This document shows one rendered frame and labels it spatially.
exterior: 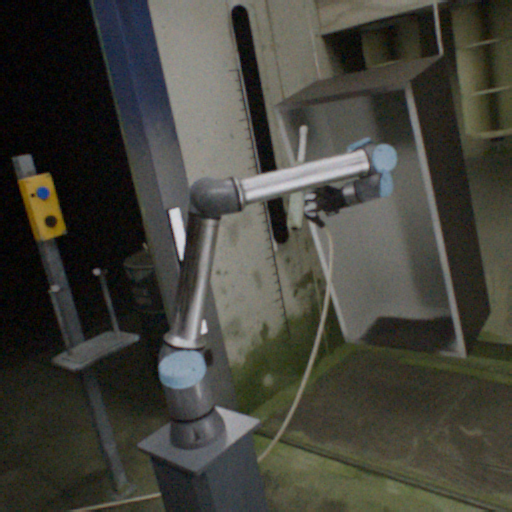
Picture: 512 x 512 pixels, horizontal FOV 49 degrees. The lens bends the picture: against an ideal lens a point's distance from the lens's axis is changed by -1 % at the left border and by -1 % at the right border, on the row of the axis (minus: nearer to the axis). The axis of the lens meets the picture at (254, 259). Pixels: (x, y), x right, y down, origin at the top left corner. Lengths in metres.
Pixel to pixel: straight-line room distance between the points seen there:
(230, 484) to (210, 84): 1.84
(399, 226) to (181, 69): 1.26
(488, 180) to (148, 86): 2.08
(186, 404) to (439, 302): 1.51
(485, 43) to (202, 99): 1.46
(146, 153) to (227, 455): 1.37
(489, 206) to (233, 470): 2.31
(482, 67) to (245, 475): 2.33
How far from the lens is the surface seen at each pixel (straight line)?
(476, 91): 3.31
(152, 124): 2.63
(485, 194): 3.66
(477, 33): 3.28
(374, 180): 2.06
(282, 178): 1.81
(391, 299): 3.05
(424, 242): 2.78
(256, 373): 3.15
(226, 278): 2.90
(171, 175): 2.67
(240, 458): 1.98
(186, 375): 1.84
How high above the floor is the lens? 1.65
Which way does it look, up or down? 15 degrees down
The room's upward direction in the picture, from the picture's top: 11 degrees counter-clockwise
